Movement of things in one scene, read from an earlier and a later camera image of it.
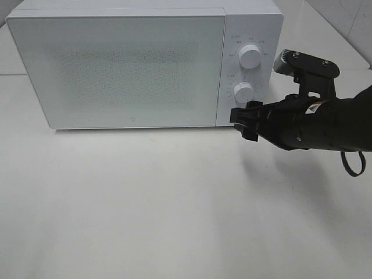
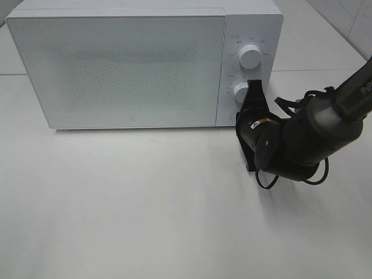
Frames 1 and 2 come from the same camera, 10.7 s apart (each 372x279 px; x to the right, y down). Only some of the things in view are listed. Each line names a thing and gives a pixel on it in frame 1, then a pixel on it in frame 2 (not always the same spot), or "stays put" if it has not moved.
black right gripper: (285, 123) to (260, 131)
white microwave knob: (250, 56) stays put
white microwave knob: (244, 92) stays put
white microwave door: (123, 71) stays put
